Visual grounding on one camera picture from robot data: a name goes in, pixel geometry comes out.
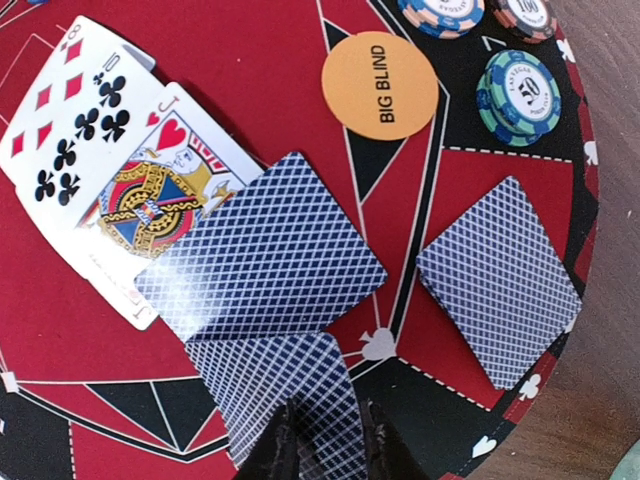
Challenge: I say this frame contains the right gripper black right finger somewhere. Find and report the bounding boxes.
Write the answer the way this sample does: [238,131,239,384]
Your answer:
[362,400,428,480]

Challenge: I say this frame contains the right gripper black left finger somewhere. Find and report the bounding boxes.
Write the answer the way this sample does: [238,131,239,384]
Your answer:
[234,399,300,480]

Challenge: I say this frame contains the face down community card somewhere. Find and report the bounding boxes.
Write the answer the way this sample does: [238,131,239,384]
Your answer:
[134,152,387,342]
[185,333,367,479]

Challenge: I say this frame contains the jack of hearts card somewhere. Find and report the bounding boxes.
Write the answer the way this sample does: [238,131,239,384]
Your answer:
[76,82,263,330]

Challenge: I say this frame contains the orange big blind button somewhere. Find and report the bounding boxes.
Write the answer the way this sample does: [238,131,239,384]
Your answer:
[321,31,439,141]

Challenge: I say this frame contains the green chips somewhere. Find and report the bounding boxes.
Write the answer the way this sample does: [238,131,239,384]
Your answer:
[476,49,562,148]

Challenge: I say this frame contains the white chips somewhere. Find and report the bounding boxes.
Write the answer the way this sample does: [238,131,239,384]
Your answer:
[397,0,485,40]

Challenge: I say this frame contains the red black chips seat seven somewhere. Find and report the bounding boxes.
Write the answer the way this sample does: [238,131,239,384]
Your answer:
[490,0,558,44]

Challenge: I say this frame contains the eight of diamonds card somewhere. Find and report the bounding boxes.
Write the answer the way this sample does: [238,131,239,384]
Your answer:
[1,15,117,180]

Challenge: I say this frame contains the round red black poker mat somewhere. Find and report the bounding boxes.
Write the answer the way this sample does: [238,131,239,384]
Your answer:
[0,0,601,480]

